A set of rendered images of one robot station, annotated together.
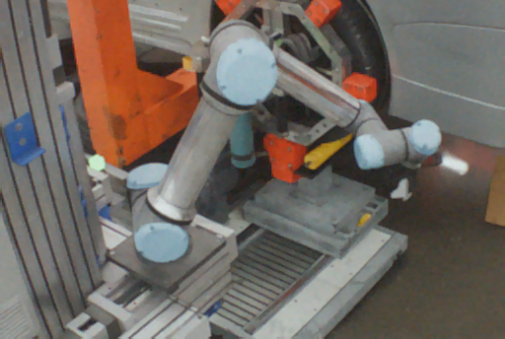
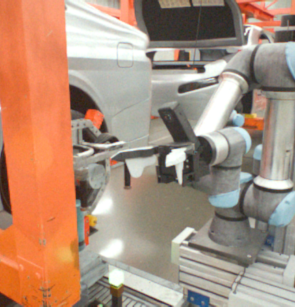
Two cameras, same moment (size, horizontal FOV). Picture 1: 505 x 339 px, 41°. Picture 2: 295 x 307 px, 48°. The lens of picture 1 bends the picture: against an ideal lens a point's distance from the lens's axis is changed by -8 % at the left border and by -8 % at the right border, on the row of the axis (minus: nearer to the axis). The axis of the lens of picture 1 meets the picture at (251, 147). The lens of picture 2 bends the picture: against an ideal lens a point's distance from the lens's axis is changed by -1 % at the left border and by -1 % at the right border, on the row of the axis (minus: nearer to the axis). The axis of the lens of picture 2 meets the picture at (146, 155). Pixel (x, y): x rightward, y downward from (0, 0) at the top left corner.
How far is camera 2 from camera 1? 2.78 m
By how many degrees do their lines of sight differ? 89
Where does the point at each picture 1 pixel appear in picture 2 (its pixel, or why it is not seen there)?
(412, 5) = (118, 103)
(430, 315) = (146, 255)
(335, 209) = (83, 255)
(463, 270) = (114, 244)
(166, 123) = not seen: hidden behind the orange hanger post
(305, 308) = (148, 286)
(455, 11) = (132, 99)
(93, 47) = (67, 181)
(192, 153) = not seen: hidden behind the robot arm
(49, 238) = not seen: outside the picture
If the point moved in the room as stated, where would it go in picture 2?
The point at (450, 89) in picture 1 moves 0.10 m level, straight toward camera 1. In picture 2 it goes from (131, 138) to (146, 138)
